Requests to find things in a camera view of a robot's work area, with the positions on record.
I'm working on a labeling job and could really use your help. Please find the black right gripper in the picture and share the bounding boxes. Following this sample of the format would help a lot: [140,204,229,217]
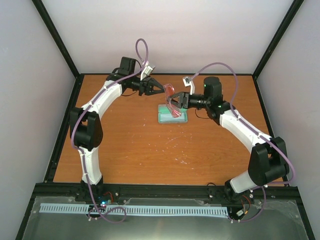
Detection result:
[166,91,210,109]

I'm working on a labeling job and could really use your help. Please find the red transparent sunglasses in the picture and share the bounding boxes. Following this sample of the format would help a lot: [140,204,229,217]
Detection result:
[163,83,182,118]

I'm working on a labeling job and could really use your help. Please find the grey glasses case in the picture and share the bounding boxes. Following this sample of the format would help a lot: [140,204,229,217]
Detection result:
[157,104,188,124]

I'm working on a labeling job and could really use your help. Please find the light blue cleaning cloth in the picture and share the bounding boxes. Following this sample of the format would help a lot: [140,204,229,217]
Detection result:
[158,113,188,123]

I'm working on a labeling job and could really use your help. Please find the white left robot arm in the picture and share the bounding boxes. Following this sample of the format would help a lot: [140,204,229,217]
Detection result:
[69,57,164,202]

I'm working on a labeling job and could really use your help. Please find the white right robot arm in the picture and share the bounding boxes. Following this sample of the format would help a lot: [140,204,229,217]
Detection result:
[164,76,290,202]

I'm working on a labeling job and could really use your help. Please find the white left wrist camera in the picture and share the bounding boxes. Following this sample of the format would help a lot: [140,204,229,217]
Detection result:
[140,61,156,81]

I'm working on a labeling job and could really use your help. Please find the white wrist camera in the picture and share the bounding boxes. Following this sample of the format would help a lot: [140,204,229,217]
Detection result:
[140,61,156,81]
[182,76,195,95]

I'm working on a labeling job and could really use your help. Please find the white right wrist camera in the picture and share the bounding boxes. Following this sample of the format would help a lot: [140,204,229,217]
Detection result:
[182,76,195,95]

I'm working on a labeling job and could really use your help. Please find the black table edge rail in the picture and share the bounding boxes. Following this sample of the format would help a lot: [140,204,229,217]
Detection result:
[81,72,253,77]

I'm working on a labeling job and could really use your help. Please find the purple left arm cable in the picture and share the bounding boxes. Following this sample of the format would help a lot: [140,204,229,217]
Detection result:
[70,38,151,224]

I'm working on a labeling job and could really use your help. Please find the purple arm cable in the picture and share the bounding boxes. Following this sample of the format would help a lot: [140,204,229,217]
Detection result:
[70,38,151,224]
[191,62,297,224]

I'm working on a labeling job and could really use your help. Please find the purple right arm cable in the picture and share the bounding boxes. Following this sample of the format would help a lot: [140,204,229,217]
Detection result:
[191,62,297,224]

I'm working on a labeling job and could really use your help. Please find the light blue slotted cable duct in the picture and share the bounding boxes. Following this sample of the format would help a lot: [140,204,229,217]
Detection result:
[39,203,229,218]

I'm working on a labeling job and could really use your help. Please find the black left frame post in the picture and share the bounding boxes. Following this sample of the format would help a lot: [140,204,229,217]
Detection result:
[31,0,81,78]

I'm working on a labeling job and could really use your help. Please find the black frame post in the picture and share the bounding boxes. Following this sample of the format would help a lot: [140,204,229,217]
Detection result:
[31,0,81,78]
[251,0,306,78]

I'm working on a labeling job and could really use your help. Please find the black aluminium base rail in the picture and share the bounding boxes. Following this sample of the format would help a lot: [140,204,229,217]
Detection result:
[33,182,300,202]

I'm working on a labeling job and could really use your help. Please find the black right frame post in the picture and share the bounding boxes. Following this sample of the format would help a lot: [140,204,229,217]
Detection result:
[251,0,306,78]

